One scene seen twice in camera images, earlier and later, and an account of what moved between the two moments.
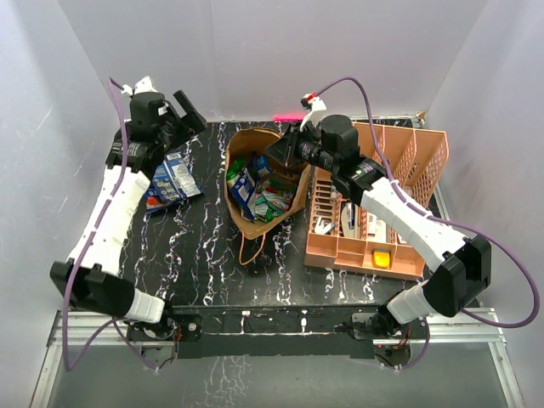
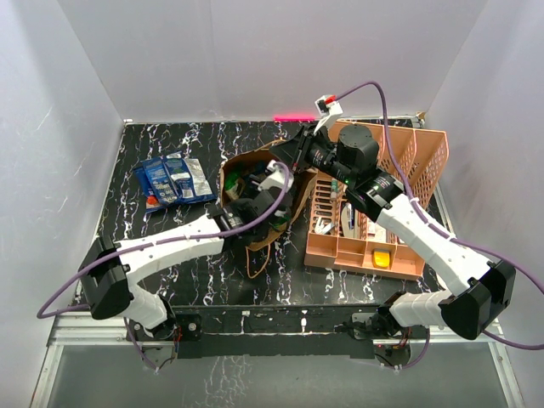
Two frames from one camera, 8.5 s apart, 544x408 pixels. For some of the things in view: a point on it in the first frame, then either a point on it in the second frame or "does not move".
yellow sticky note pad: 382,259 does not move
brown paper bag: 259,141 → 261,191
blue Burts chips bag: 163,190 does not move
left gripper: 189,125 → 255,193
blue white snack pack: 182,176 → 161,180
